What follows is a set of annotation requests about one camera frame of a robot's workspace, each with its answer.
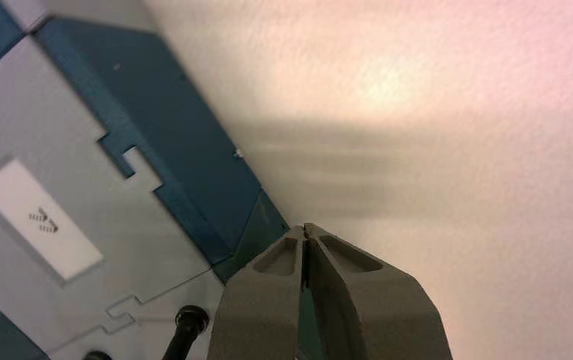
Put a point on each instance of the black banana plug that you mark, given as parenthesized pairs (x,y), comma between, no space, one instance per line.
(97,356)
(187,323)

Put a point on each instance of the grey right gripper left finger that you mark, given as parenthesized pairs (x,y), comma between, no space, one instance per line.
(261,308)

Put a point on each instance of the teal and grey control box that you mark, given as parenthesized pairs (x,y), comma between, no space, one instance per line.
(68,129)

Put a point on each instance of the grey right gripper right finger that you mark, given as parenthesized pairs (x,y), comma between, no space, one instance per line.
(381,318)

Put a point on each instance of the small white display window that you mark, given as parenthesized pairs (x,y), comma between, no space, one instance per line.
(38,218)

